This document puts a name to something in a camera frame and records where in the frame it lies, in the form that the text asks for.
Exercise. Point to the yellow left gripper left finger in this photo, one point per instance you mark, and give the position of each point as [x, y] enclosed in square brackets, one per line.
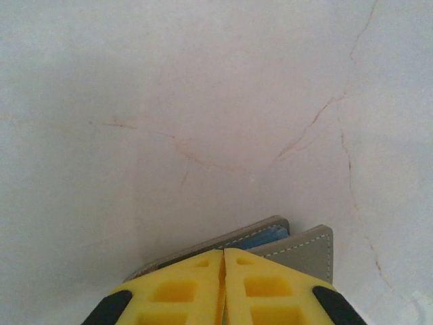
[169, 298]

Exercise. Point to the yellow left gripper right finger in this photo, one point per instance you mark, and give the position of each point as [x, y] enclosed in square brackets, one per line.
[287, 298]

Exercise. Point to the grey leather card holder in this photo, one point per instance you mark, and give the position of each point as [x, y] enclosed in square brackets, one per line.
[304, 252]

